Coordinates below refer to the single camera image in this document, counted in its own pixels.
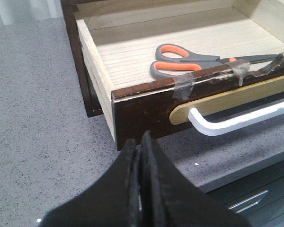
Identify dark wooden drawer cabinet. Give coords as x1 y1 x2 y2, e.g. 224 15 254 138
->
60 0 284 118

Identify wooden drawer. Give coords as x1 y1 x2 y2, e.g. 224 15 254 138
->
71 0 284 148

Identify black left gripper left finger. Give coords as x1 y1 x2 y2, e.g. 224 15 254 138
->
40 139 140 227

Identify silver cabinet handle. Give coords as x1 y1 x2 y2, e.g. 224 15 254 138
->
228 190 269 213

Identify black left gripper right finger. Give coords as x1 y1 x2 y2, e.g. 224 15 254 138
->
141 131 250 227

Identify grey orange scissors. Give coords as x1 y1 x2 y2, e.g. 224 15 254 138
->
150 44 277 79

